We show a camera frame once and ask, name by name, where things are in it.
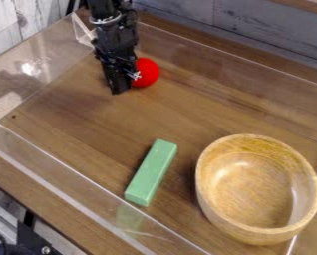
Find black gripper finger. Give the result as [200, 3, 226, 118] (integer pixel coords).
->
[117, 61, 142, 93]
[103, 63, 119, 95]

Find long green rectangular block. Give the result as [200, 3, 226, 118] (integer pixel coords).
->
[124, 139, 176, 207]

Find clear acrylic tray wall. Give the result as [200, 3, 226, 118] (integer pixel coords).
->
[0, 15, 317, 255]

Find clear acrylic corner bracket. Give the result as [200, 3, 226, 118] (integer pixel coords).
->
[71, 13, 96, 47]

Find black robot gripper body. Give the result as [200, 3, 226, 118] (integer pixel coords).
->
[89, 16, 140, 66]

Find black metal clamp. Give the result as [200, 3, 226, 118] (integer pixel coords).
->
[16, 211, 63, 255]

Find wooden bowl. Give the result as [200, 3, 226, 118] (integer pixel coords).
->
[194, 133, 317, 245]

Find red ball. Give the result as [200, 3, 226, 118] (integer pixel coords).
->
[132, 58, 159, 88]

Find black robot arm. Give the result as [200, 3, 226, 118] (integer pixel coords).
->
[87, 0, 140, 95]

